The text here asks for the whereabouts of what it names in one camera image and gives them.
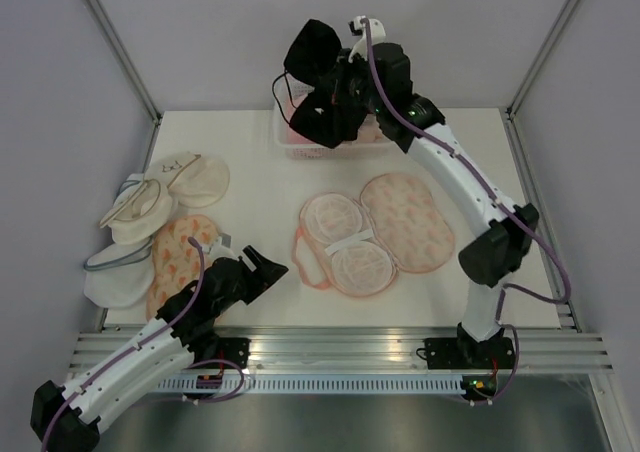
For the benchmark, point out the black bra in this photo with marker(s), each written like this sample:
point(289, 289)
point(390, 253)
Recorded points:
point(310, 60)

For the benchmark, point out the pink bra in basket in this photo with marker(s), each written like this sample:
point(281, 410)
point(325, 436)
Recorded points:
point(309, 127)

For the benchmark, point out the white laundry bag blue trim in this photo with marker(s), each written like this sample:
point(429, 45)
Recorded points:
point(120, 275)

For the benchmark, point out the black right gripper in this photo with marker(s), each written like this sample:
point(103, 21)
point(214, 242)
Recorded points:
point(357, 62)

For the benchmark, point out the frame post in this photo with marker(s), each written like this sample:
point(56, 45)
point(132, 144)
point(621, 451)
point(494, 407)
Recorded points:
point(117, 47)
point(553, 37)

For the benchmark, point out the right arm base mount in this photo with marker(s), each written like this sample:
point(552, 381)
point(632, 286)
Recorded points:
point(449, 353)

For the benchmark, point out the floral mesh laundry bag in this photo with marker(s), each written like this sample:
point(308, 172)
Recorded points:
point(358, 246)

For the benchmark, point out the right frame post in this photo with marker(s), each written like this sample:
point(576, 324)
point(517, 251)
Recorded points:
point(553, 37)

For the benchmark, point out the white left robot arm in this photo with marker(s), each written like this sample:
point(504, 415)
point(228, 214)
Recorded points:
point(72, 416)

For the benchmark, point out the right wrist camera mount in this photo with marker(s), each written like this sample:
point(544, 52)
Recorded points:
point(369, 31)

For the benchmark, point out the white slotted cable duct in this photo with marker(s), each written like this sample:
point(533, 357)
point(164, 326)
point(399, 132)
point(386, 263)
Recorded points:
point(319, 384)

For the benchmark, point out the cream laundry bag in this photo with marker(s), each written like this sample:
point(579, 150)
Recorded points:
point(145, 202)

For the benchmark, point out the aluminium front rail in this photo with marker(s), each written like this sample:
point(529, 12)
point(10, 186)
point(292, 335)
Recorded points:
point(392, 350)

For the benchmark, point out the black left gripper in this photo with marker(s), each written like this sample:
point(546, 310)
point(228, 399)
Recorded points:
point(263, 277)

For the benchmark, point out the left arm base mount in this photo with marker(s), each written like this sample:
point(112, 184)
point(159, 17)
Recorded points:
point(234, 349)

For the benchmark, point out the left frame post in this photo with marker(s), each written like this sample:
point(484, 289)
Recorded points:
point(117, 47)

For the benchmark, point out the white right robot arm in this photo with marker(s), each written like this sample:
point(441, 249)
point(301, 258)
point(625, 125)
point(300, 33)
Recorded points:
point(499, 226)

